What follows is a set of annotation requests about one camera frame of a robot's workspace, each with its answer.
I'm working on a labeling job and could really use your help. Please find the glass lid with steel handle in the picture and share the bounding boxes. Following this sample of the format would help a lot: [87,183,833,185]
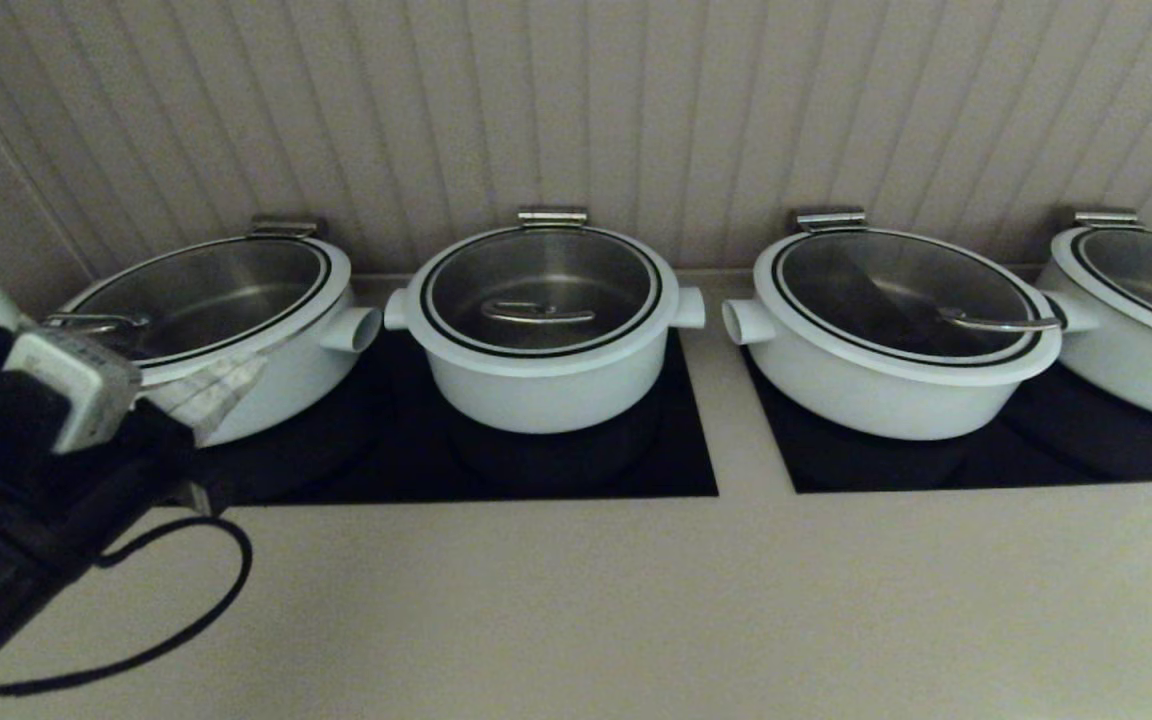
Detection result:
[403,225,683,379]

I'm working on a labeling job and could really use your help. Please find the white pot with steel rim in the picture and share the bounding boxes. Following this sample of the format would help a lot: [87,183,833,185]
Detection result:
[382,225,707,435]

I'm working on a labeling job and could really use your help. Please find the black left induction plate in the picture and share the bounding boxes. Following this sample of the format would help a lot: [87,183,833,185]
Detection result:
[171,330,719,506]

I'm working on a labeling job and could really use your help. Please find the black induction plate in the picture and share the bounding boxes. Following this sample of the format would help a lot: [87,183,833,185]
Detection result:
[171,330,719,506]
[741,345,1152,495]

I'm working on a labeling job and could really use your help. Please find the black right induction plate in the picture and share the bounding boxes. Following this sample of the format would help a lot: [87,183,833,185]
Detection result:
[741,345,1152,495]

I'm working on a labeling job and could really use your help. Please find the white pot with tube handle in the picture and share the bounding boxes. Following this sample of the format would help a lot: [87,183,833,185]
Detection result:
[721,230,1103,442]
[44,235,385,449]
[1036,225,1152,431]

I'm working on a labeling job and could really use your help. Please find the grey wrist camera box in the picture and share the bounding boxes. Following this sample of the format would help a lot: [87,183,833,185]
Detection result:
[0,327,143,455]

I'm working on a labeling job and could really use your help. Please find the black cable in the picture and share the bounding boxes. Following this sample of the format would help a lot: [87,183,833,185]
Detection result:
[0,514,254,699]

